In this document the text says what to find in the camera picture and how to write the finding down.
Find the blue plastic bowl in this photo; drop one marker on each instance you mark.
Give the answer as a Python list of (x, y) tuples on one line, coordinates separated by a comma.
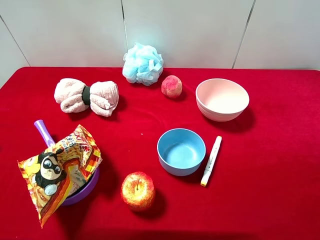
[(180, 151)]

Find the white yellow-capped marker pen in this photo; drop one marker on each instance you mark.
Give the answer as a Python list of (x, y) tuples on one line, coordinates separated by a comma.
[(211, 161)]

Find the red yellow apple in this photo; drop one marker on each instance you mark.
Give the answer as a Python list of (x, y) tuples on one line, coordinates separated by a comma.
[(138, 191)]

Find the red peach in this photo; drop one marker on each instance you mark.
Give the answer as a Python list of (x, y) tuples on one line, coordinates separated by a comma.
[(172, 87)]

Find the pink rolled towel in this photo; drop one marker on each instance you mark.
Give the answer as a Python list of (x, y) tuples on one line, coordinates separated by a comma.
[(74, 96)]

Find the blue mesh bath sponge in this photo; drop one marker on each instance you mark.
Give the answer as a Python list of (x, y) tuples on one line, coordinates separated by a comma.
[(142, 64)]

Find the pink plastic bowl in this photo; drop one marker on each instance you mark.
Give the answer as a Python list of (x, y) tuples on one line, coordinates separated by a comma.
[(221, 100)]

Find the purple toy frying pan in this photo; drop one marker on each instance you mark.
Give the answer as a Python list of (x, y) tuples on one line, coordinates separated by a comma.
[(83, 191)]

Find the red velvet tablecloth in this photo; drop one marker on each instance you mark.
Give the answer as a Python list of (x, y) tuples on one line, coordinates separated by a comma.
[(265, 184)]

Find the orange Oishi snack bag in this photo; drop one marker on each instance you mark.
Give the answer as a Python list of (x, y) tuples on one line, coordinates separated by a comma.
[(60, 170)]

